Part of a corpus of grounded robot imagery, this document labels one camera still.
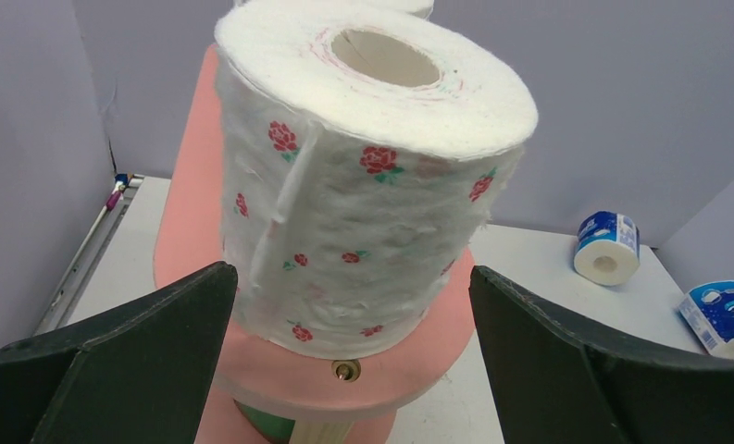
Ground blue Tempo packaged roll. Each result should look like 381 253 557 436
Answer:
677 280 734 360

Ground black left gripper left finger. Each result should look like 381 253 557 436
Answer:
0 262 238 443

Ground white dotted toilet roll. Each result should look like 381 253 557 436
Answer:
367 0 435 19
215 1 539 359

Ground aluminium table edge rail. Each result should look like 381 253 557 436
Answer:
33 173 145 336

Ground blue white packaged roll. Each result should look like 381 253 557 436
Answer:
573 211 641 287

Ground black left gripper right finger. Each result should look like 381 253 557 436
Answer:
469 265 734 443

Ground green brown roll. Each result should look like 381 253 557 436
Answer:
234 401 295 444

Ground pink three-tier wooden shelf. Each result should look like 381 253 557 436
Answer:
154 48 490 443

